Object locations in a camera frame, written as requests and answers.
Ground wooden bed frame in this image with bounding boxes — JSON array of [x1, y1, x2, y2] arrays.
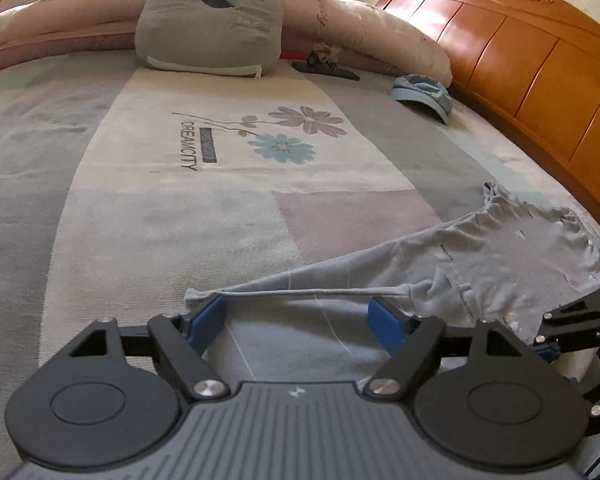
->
[[375, 0, 600, 253]]

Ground grey cat face cushion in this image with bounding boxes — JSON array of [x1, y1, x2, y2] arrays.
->
[[135, 0, 285, 80]]

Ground black hair clip with flower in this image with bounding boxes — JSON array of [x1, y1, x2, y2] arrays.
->
[[292, 45, 361, 82]]

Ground pink floral quilt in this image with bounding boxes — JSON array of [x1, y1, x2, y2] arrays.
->
[[0, 0, 453, 86]]

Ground grey striped pants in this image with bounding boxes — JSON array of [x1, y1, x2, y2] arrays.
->
[[184, 180, 600, 391]]

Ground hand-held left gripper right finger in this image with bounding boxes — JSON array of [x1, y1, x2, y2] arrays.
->
[[364, 296, 531, 401]]

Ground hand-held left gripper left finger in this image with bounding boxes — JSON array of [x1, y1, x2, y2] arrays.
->
[[67, 294, 231, 401]]

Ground blue cap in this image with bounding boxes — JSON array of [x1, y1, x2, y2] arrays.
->
[[391, 74, 453, 126]]

